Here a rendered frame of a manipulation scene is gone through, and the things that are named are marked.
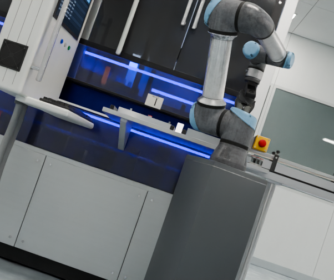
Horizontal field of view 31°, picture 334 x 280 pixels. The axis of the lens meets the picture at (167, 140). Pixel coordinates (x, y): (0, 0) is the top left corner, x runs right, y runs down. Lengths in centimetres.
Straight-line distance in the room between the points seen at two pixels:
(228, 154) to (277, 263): 560
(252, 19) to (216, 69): 24
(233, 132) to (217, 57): 30
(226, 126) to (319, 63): 574
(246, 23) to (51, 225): 149
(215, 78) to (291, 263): 570
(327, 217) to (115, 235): 512
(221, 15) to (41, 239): 151
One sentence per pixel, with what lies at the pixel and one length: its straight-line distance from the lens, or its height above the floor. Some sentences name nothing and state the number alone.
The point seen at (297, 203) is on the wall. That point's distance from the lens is 785.
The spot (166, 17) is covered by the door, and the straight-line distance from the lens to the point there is 321.
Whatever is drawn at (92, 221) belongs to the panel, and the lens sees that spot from 312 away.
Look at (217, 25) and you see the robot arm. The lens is 233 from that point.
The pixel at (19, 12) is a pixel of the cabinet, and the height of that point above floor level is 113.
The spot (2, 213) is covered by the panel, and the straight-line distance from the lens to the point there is 321.
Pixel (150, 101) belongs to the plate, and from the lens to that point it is 311.
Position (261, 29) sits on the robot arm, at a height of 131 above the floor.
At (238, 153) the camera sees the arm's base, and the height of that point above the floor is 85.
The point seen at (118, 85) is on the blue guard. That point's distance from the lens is 314.
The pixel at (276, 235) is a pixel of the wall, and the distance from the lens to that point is 783.
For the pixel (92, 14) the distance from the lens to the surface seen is 323.
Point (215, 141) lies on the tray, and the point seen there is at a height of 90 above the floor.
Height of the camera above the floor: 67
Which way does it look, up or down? 3 degrees up
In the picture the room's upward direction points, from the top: 19 degrees clockwise
